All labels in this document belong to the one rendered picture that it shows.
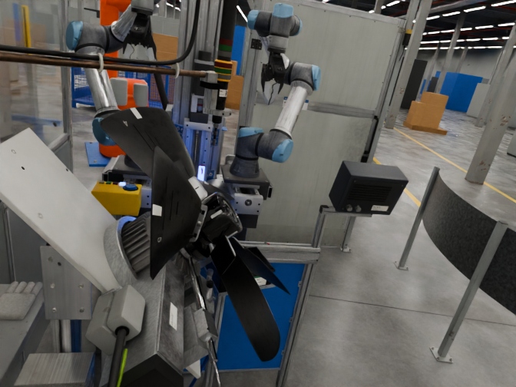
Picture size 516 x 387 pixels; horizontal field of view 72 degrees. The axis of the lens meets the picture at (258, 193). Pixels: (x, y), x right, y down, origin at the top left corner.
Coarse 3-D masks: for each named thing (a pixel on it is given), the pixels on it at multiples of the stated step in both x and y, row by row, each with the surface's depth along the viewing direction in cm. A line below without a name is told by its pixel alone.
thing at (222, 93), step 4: (220, 84) 86; (224, 84) 87; (220, 88) 87; (224, 88) 87; (220, 92) 87; (224, 92) 88; (220, 96) 88; (224, 96) 88; (220, 100) 88; (224, 100) 89; (220, 104) 89; (224, 104) 89; (216, 108) 89; (220, 108) 89; (224, 108) 90; (212, 116) 91; (216, 116) 90; (220, 116) 90; (212, 120) 91; (216, 120) 90; (220, 120) 91
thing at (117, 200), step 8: (96, 184) 130; (104, 184) 131; (112, 184) 132; (136, 184) 135; (96, 192) 125; (104, 192) 125; (112, 192) 126; (120, 192) 127; (128, 192) 128; (136, 192) 129; (104, 200) 126; (112, 200) 127; (120, 200) 127; (128, 200) 128; (136, 200) 129; (112, 208) 128; (120, 208) 129; (128, 208) 129; (136, 208) 130
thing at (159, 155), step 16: (160, 160) 62; (160, 176) 61; (176, 176) 67; (160, 192) 61; (176, 192) 66; (192, 192) 74; (176, 208) 66; (192, 208) 74; (160, 224) 61; (176, 224) 68; (192, 224) 77; (176, 240) 70; (160, 256) 62
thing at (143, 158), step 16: (128, 112) 88; (144, 112) 92; (160, 112) 97; (112, 128) 83; (128, 128) 86; (144, 128) 89; (160, 128) 93; (176, 128) 98; (128, 144) 85; (144, 144) 87; (160, 144) 90; (176, 144) 94; (144, 160) 86; (176, 160) 91; (192, 176) 92
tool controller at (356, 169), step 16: (336, 176) 150; (352, 176) 138; (368, 176) 140; (384, 176) 143; (400, 176) 145; (336, 192) 149; (352, 192) 143; (368, 192) 144; (384, 192) 145; (400, 192) 147; (336, 208) 148; (352, 208) 149; (368, 208) 150; (384, 208) 151
